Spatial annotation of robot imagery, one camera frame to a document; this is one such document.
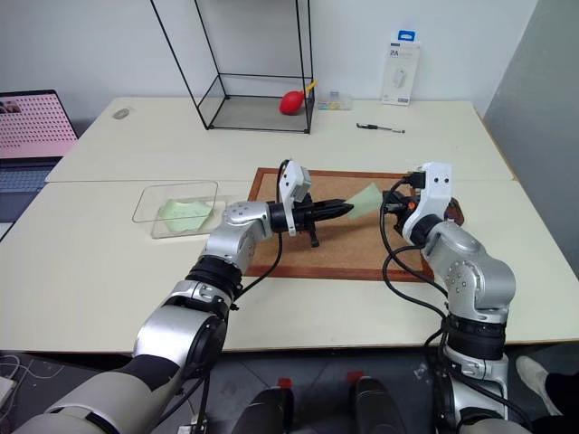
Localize red rubber air blower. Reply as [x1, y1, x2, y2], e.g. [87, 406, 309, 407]
[278, 80, 319, 117]

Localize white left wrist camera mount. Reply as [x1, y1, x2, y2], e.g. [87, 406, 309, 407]
[276, 158, 314, 237]

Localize laptop with pink screen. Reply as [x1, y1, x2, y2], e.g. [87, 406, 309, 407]
[0, 88, 80, 225]

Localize white floor cables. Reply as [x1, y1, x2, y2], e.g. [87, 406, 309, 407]
[0, 351, 65, 391]

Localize white retail package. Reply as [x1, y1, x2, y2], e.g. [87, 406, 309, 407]
[380, 29, 423, 108]

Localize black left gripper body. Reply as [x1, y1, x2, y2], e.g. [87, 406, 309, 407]
[293, 193, 327, 250]

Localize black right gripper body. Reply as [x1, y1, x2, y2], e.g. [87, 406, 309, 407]
[383, 189, 421, 237]

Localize dark trouser leg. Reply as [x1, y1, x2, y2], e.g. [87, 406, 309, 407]
[529, 372, 579, 434]

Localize cork board with wooden frame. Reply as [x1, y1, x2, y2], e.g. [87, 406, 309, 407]
[243, 167, 472, 282]

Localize dark rounded shape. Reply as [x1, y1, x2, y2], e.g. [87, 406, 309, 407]
[351, 376, 407, 434]
[233, 385, 296, 434]

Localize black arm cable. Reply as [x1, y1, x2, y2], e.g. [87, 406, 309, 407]
[378, 173, 454, 350]
[227, 158, 293, 314]

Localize black pen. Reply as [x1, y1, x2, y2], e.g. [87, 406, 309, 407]
[355, 122, 406, 136]

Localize light green paper note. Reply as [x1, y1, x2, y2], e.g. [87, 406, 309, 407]
[346, 182, 382, 222]

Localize black wire mesh rack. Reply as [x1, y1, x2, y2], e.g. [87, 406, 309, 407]
[149, 0, 316, 136]

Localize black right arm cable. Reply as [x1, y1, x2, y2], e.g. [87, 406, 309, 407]
[378, 173, 454, 350]

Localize small clear plastic box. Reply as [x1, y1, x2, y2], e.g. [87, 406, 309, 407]
[316, 89, 355, 113]

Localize clear plastic tray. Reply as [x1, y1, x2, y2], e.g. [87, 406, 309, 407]
[131, 180, 221, 241]

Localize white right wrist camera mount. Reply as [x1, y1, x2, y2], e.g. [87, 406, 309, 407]
[403, 161, 454, 246]

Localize white shoe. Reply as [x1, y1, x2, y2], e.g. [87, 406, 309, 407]
[515, 354, 565, 418]

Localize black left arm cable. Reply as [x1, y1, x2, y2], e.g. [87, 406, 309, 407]
[227, 158, 293, 314]

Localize green paper note in tray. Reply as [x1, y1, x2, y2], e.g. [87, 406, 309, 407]
[157, 211, 210, 235]
[161, 198, 215, 222]

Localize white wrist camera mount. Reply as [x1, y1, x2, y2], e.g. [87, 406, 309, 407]
[403, 161, 454, 246]
[276, 158, 314, 237]

